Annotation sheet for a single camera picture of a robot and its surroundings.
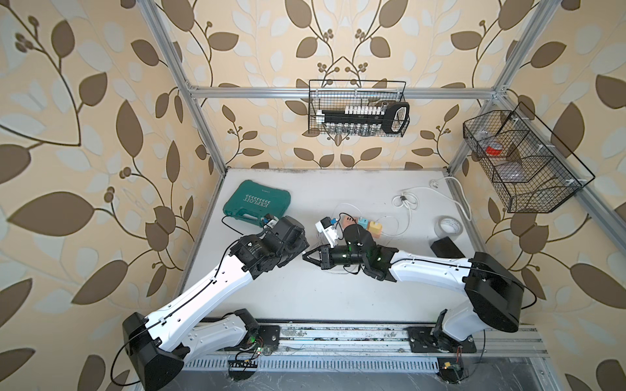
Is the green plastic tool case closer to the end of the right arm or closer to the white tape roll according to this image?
the end of the right arm

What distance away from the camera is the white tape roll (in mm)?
978

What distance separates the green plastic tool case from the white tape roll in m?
0.65

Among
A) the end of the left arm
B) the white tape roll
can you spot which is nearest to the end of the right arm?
the end of the left arm

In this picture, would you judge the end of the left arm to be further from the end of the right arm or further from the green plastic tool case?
the green plastic tool case

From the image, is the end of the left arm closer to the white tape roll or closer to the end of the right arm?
the end of the right arm

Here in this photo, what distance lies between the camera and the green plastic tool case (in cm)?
104
